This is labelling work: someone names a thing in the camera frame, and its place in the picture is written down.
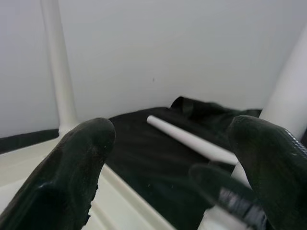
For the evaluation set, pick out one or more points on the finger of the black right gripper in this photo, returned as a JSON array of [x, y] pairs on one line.
[[216, 184]]

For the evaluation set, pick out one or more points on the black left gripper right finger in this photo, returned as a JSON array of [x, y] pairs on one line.
[[275, 172]]

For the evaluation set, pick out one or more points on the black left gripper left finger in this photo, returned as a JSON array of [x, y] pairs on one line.
[[60, 187]]

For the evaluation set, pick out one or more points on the white plastic table leg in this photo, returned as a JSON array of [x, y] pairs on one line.
[[290, 83], [60, 72], [187, 137]]

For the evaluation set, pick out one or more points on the white plastic children table top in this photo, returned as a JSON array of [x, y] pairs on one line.
[[115, 210]]

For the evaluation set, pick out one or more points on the black fabric table cover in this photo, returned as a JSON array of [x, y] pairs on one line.
[[156, 167]]

